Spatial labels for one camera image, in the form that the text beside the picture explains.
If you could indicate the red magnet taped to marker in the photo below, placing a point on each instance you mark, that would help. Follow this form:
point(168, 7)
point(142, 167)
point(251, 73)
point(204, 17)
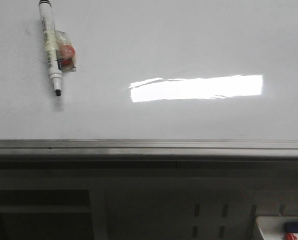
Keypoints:
point(66, 52)

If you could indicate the white box lower right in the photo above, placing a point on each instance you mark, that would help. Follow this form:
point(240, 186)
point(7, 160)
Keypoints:
point(271, 227)

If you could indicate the white whiteboard surface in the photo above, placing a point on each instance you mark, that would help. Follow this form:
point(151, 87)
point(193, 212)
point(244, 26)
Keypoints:
point(153, 69)

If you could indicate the aluminium whiteboard tray rail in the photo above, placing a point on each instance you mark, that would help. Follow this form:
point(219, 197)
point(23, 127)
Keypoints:
point(148, 154)

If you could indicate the white slotted metal panel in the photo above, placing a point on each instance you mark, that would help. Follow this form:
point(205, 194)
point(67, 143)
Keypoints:
point(178, 207)

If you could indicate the blue item in box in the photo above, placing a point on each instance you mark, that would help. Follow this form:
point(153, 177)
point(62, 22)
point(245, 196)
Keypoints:
point(291, 227)

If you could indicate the white whiteboard marker pen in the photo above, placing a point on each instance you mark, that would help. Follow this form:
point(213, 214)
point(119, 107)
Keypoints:
point(51, 48)

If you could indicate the red item in box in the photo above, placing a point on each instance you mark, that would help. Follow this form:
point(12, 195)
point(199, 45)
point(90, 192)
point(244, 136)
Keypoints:
point(290, 236)

